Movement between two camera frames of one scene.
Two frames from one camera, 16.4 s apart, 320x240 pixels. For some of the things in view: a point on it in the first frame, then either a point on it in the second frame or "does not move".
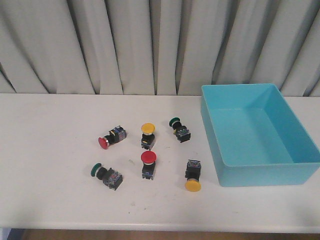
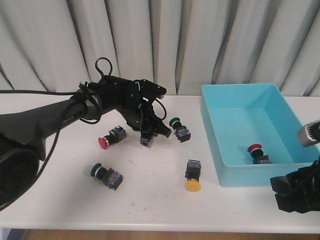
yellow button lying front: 193,174 does not move
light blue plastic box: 255,138 does not move
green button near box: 182,132 does not move
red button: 148,158 -> 257,154
